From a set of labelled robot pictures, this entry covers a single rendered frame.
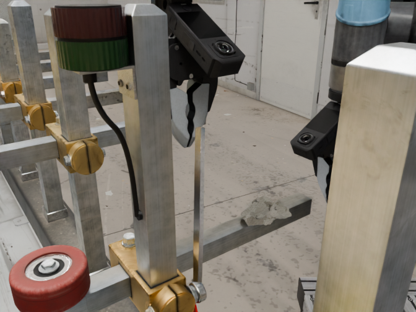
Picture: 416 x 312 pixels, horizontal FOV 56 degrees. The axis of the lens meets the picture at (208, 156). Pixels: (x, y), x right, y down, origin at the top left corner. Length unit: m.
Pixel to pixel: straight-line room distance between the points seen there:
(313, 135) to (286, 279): 1.27
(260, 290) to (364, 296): 1.57
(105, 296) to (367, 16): 0.52
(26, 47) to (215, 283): 1.29
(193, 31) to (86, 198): 0.34
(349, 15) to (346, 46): 0.04
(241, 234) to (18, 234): 0.66
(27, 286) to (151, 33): 0.28
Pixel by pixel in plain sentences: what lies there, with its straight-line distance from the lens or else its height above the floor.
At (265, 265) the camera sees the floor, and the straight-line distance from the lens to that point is 1.91.
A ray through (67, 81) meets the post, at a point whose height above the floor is 1.06.
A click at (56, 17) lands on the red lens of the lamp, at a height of 1.16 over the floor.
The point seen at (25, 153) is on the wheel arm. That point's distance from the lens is 0.66.
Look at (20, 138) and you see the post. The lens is 1.14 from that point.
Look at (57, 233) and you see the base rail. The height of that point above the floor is 0.70.
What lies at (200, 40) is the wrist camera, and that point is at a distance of 0.46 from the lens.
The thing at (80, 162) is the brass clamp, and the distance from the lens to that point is 0.62.
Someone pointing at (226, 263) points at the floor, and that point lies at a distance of 1.91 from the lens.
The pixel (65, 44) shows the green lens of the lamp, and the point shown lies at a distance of 0.34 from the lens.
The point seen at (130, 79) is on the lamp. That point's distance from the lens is 0.37.
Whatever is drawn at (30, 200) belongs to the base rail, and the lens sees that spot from 1.07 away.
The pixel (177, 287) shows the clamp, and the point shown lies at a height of 0.87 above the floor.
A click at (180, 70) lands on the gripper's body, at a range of 0.50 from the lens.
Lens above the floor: 1.18
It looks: 23 degrees down
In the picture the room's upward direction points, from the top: straight up
